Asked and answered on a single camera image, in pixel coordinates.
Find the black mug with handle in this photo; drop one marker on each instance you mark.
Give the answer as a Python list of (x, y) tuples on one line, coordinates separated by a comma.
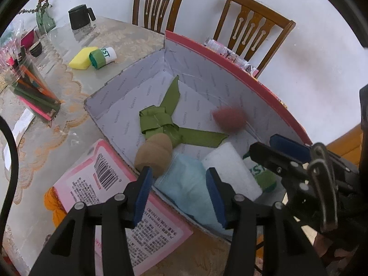
[(80, 16)]

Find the tan makeup sponge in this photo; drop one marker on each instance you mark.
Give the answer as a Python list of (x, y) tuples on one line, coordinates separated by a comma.
[(156, 152)]

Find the jar of coloured pencils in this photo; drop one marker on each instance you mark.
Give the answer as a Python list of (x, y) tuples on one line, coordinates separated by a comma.
[(27, 83)]

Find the white towel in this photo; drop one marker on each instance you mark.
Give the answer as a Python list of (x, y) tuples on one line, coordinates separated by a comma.
[(232, 170)]

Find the red cardboard box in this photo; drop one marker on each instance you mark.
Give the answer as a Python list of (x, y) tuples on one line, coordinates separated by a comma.
[(205, 81)]

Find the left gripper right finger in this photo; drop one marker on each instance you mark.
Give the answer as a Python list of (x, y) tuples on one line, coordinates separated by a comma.
[(266, 239)]

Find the patterned cloth on chair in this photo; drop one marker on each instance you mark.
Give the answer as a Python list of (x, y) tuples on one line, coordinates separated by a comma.
[(231, 56)]

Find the maroon makeup sponge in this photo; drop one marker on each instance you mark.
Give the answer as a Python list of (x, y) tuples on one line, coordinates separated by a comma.
[(230, 119)]

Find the red bowl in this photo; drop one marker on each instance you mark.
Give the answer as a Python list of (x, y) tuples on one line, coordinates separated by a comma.
[(28, 39)]

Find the glass vase with plant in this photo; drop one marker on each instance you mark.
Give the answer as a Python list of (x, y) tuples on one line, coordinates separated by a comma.
[(45, 22)]

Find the wooden chair right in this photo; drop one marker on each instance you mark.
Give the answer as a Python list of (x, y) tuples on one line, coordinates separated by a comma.
[(251, 28)]

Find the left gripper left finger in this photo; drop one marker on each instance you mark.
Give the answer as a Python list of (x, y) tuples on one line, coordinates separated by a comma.
[(71, 248)]

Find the metal clip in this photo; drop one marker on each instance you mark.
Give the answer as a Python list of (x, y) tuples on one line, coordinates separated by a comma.
[(321, 176)]

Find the pink tissue pack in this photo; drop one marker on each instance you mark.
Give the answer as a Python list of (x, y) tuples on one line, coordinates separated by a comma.
[(99, 175)]

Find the yellow sponge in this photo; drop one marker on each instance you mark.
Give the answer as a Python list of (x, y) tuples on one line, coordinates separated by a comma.
[(81, 61)]

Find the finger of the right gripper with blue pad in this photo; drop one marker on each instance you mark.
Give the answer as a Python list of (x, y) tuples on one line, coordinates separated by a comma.
[(291, 148)]

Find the light blue face mask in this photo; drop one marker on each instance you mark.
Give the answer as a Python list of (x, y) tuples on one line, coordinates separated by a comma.
[(184, 183)]

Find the white folded paper strip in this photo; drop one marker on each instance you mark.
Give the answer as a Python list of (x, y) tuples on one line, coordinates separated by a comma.
[(19, 129)]

